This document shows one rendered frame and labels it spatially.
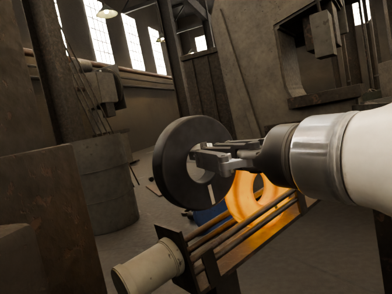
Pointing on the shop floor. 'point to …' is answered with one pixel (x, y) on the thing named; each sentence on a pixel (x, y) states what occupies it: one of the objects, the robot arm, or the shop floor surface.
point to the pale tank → (363, 44)
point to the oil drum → (106, 182)
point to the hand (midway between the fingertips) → (196, 152)
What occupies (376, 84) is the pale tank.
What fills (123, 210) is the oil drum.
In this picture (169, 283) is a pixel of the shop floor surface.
